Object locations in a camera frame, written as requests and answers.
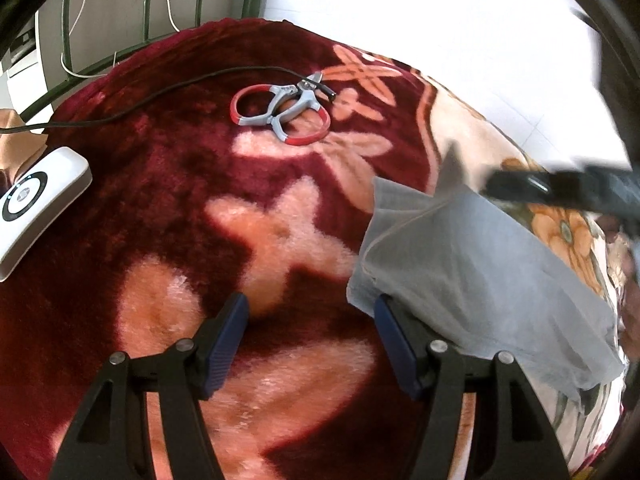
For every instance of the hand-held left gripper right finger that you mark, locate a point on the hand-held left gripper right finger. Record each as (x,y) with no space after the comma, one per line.
(396,347)

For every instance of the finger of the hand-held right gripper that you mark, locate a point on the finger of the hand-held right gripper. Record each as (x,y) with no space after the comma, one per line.
(545,186)

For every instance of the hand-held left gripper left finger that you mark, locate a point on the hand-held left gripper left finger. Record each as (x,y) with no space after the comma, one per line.
(227,347)

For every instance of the grey pants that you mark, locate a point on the grey pants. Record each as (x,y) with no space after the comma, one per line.
(475,270)

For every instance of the floral plush blanket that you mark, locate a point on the floral plush blanket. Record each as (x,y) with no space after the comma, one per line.
(150,185)

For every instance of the white remote with round dial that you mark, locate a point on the white remote with round dial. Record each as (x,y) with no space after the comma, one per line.
(50,200)

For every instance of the red grey hand grip exerciser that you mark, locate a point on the red grey hand grip exerciser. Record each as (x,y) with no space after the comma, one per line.
(287,95)

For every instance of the brown cloth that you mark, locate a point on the brown cloth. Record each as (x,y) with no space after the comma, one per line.
(20,155)

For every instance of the white appliance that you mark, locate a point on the white appliance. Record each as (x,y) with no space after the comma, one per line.
(27,75)

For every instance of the green metal bed frame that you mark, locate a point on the green metal bed frame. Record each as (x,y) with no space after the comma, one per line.
(66,35)

